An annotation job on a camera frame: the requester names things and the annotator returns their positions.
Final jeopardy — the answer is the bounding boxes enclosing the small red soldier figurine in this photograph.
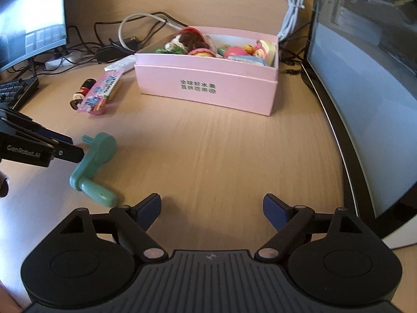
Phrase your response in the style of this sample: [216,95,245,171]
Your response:
[69,79,96,110]

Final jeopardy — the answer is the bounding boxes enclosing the large black framed screen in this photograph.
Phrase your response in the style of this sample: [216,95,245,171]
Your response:
[300,0,417,249]

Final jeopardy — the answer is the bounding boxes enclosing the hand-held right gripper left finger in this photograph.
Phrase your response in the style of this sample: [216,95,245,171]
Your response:
[59,193,166,263]

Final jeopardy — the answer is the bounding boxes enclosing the black keyboard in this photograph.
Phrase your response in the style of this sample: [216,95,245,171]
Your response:
[0,76,40,111]

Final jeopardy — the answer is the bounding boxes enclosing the pink and cream toy figure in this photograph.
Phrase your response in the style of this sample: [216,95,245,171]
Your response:
[255,40,278,68]

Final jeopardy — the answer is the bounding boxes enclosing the pink cardboard box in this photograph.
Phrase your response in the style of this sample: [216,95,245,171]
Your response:
[134,26,280,117]

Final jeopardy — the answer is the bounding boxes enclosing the bundled white cable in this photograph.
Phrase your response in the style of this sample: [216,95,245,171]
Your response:
[277,0,307,42]

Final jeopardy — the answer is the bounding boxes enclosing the black cables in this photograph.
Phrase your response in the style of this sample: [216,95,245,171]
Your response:
[67,12,183,56]

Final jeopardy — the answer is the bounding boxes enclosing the pink egg shaped toy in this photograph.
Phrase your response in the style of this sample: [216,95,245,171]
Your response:
[224,46,249,60]

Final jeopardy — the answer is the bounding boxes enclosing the black power adapter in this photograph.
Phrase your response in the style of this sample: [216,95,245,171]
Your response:
[97,46,131,63]

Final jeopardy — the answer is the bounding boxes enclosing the black cable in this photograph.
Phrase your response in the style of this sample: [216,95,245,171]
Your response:
[279,23,313,76]

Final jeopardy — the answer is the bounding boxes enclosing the grey cable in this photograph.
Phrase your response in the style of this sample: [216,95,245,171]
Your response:
[118,13,189,52]

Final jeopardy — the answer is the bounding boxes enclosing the blue and white wipes packet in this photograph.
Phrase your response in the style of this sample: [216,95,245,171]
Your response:
[227,55,265,68]

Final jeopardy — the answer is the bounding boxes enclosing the long white box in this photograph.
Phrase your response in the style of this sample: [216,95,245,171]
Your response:
[104,55,136,72]

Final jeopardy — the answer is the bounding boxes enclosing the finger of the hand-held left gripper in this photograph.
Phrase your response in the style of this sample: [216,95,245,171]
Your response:
[49,143,84,164]
[0,105,73,145]

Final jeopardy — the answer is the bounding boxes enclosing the teal plastic hand crank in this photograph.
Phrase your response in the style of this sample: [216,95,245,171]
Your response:
[69,132,118,208]

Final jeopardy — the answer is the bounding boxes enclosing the crochet doll with brown hair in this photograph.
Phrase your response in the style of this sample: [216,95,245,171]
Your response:
[156,28,213,55]

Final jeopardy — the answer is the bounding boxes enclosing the dark computer monitor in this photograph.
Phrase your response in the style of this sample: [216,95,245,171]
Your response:
[0,0,69,73]

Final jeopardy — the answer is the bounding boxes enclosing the pink printed snack packet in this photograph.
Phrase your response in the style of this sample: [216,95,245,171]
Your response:
[77,70,123,116]

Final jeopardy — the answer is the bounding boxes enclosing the white power strip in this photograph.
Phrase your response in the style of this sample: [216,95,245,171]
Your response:
[44,54,83,70]

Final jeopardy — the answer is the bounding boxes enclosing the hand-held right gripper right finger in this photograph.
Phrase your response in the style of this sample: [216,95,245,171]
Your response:
[255,193,373,262]

